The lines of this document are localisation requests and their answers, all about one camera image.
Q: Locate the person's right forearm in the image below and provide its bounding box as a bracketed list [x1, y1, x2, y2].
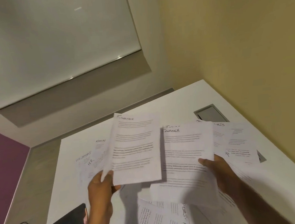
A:
[223, 176, 292, 224]

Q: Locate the person's right hand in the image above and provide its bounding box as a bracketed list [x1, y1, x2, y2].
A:
[198, 152, 242, 196]

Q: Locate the pile of white printed papers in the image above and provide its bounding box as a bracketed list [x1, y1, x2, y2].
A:
[72, 115, 265, 224]

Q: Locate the person's left hand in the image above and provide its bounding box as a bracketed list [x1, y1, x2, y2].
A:
[85, 169, 124, 224]

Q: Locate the grey table cable hatch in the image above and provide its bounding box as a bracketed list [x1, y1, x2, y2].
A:
[193, 100, 267, 168]

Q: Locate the white text paper sheet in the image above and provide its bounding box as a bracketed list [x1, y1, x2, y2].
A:
[96, 109, 166, 187]
[164, 123, 190, 129]
[145, 123, 221, 214]

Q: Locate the white wall board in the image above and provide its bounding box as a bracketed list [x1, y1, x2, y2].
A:
[0, 0, 146, 112]

